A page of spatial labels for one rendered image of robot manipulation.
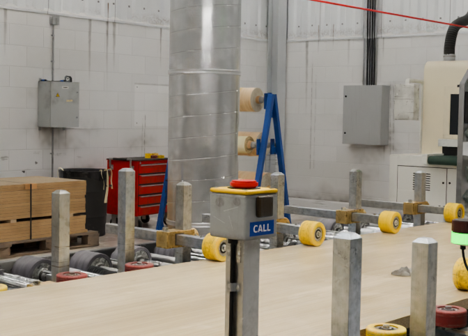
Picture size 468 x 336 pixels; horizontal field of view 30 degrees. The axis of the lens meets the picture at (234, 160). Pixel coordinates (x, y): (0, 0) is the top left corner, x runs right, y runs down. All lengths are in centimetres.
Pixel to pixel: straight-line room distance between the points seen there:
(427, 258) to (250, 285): 49
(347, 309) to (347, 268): 7
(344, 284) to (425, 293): 25
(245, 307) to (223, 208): 14
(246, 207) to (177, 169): 454
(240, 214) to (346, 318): 34
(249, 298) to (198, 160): 443
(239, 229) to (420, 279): 55
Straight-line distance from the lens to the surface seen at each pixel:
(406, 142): 1187
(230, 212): 122
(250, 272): 125
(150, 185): 1002
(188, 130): 568
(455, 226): 190
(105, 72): 1055
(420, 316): 169
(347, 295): 146
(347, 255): 145
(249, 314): 127
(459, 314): 198
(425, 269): 166
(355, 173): 337
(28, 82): 983
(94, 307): 195
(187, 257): 271
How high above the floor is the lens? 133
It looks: 3 degrees down
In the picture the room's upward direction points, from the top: 1 degrees clockwise
